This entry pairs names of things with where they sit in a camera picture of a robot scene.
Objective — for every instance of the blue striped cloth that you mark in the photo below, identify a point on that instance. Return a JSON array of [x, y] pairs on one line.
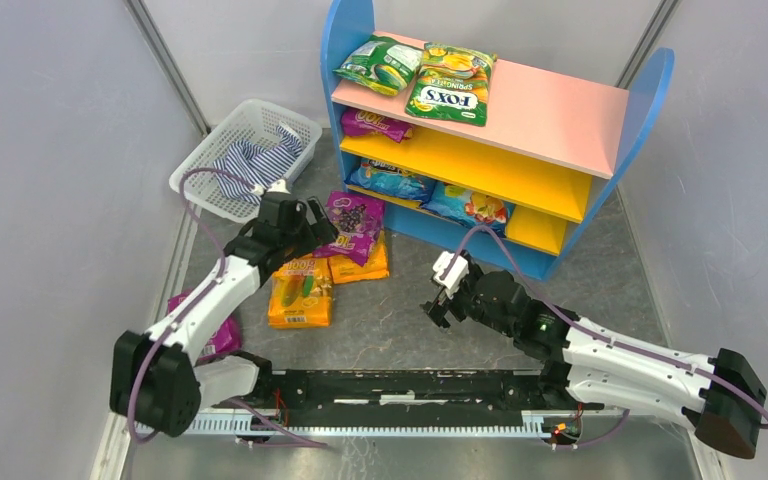
[[246, 165]]

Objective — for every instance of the white toothed rail strip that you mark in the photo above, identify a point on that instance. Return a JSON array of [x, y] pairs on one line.
[[231, 422]]

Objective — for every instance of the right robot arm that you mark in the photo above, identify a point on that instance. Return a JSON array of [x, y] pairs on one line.
[[718, 399]]

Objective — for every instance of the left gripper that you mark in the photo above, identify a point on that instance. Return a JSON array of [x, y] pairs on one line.
[[306, 221]]

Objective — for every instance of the orange mango candy bag front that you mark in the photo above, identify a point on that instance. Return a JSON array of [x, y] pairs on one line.
[[302, 295]]

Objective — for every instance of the blue candy bag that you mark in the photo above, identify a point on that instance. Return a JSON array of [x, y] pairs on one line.
[[469, 208], [387, 179]]

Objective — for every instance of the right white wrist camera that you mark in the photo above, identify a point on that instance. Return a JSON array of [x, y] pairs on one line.
[[449, 269]]

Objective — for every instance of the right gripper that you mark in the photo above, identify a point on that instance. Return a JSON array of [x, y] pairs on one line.
[[455, 304]]

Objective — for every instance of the blue pink yellow shelf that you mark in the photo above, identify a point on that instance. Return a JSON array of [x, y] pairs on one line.
[[554, 147]]

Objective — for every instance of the green Fox's candy bag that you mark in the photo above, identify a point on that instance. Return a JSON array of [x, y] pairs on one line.
[[452, 84]]

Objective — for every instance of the blue candy bag right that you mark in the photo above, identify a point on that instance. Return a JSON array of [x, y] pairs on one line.
[[469, 208]]

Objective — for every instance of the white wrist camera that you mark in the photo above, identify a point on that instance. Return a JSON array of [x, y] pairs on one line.
[[449, 269], [278, 189]]

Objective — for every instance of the blue candy bag left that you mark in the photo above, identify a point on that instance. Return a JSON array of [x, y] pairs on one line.
[[387, 179]]

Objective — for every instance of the white plastic basket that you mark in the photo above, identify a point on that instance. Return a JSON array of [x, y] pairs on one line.
[[258, 144]]

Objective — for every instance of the purple candy bag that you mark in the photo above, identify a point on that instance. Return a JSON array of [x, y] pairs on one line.
[[359, 219], [359, 123], [225, 340]]

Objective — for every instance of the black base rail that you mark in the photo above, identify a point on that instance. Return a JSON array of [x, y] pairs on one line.
[[433, 399]]

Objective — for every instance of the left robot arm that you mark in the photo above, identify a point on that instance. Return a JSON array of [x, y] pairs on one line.
[[157, 381]]

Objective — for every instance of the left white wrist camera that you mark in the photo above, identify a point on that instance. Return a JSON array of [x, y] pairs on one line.
[[278, 189]]

